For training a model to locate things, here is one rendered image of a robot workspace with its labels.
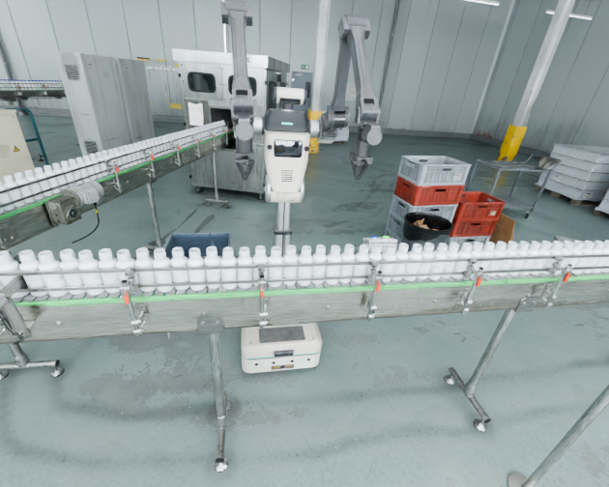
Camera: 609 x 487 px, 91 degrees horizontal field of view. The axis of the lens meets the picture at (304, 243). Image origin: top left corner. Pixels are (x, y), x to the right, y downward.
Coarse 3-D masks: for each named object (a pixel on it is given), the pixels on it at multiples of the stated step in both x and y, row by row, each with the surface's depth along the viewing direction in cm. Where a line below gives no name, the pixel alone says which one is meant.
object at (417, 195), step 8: (400, 184) 334; (408, 184) 321; (400, 192) 335; (408, 192) 323; (416, 192) 310; (424, 192) 311; (432, 192) 314; (440, 192) 318; (448, 192) 321; (456, 192) 325; (408, 200) 323; (416, 200) 313; (424, 200) 317; (432, 200) 319; (440, 200) 323; (448, 200) 326; (456, 200) 329
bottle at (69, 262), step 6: (60, 252) 100; (66, 252) 102; (72, 252) 101; (66, 258) 100; (72, 258) 102; (60, 264) 101; (66, 264) 101; (72, 264) 101; (66, 270) 101; (72, 270) 102; (78, 270) 103; (66, 276) 102; (72, 276) 102; (78, 276) 104; (66, 282) 104; (72, 282) 103; (78, 282) 104; (72, 294) 106; (78, 294) 106
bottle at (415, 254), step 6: (414, 246) 124; (420, 246) 125; (408, 252) 128; (414, 252) 124; (408, 258) 126; (414, 258) 124; (420, 258) 124; (408, 264) 127; (414, 264) 125; (408, 270) 127; (414, 270) 127; (408, 276) 129; (414, 276) 128
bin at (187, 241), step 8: (168, 240) 156; (176, 240) 165; (184, 240) 166; (192, 240) 166; (200, 240) 167; (208, 240) 168; (216, 240) 169; (224, 240) 170; (168, 248) 154; (184, 248) 168; (200, 248) 170; (168, 256) 154; (168, 336) 132
